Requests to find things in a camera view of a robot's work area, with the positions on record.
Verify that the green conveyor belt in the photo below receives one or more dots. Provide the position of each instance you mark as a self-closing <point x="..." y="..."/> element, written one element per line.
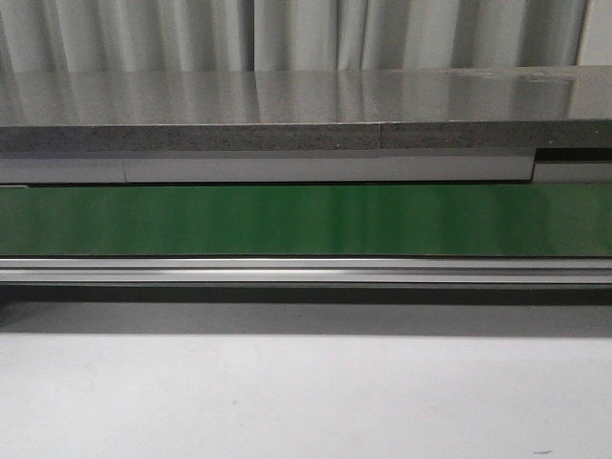
<point x="463" y="220"/>

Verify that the grey conveyor back rail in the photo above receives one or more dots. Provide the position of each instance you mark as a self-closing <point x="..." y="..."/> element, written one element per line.
<point x="481" y="164"/>

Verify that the aluminium conveyor front rail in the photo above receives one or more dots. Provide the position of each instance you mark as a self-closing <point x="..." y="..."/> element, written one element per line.
<point x="385" y="271"/>

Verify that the white pleated curtain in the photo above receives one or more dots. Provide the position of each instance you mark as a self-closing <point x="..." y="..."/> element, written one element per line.
<point x="80" y="36"/>

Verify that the grey stone slab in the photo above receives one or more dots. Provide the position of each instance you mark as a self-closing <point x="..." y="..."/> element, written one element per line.
<point x="540" y="107"/>

